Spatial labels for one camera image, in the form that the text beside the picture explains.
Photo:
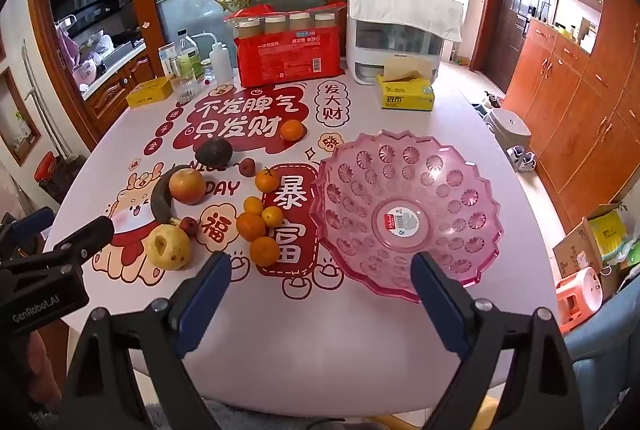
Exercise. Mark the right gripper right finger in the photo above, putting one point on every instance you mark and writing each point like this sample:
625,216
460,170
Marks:
541,389

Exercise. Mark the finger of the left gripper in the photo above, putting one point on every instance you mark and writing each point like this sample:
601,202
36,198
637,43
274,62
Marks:
84,243

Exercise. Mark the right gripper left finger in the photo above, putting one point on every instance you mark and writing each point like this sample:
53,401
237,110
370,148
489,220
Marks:
101,391

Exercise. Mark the dark overripe banana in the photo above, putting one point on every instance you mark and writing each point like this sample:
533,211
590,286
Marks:
161,198

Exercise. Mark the yellow pear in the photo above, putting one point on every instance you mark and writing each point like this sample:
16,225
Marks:
168,247

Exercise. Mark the red apple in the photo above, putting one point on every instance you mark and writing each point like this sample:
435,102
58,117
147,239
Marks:
187,186

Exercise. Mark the dark avocado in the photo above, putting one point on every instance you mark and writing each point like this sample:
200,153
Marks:
214,153

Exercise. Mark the orange tangerine front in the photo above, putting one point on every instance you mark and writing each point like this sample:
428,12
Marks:
264,251

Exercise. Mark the orange tangerine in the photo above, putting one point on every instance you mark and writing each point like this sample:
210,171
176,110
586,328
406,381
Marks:
250,226
264,251

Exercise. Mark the small red lychee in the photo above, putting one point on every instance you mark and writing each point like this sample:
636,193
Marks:
247,167

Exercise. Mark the orange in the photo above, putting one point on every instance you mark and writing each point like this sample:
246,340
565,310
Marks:
292,130

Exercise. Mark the blue sofa chair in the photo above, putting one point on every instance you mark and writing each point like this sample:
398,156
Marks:
605,355

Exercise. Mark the small red fruit near pear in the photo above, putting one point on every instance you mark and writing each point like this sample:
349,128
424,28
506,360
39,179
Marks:
189,226

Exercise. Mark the orange plastic stool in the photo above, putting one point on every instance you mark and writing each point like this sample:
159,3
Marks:
579,297

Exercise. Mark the printed festive tablecloth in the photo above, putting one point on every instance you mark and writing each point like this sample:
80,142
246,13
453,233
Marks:
300,337

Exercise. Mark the small yellow box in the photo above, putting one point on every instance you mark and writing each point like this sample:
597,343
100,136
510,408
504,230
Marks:
151,91

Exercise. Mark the small yellow tangerine upper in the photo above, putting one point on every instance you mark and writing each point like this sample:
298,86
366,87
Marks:
253,204

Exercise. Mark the small yellow tangerine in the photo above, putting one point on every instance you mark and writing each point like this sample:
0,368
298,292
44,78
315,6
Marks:
272,216
253,204

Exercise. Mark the clear glass cup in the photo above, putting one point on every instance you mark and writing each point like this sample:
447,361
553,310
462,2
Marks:
185,89

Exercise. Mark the cardboard box with bags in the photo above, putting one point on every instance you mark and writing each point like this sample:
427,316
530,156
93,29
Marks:
601,240

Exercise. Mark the small yellow tangerine right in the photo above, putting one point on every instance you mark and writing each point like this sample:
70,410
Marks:
272,216

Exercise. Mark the tangerine with stem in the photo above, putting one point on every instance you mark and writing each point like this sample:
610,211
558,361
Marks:
267,180

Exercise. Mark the clear plastic bottle green label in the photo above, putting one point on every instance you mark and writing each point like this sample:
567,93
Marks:
188,56

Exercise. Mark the white squeeze bottle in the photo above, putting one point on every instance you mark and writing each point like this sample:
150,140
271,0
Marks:
221,63

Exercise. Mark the pink plastic fruit bowl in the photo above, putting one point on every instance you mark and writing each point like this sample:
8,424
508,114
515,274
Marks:
381,199

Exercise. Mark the red paper cup package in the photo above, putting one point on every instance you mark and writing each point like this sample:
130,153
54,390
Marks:
276,47

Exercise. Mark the grey plastic stool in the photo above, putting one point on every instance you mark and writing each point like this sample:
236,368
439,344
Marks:
508,128

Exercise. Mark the yellow tissue box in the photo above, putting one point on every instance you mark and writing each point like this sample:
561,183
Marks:
407,84

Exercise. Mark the white storage appliance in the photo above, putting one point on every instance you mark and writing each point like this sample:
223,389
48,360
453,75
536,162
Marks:
369,45

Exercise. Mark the white cloth cover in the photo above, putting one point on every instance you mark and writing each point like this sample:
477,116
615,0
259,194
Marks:
439,17

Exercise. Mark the wooden cabinet wall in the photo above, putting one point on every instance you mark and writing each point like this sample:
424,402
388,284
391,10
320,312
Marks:
582,107

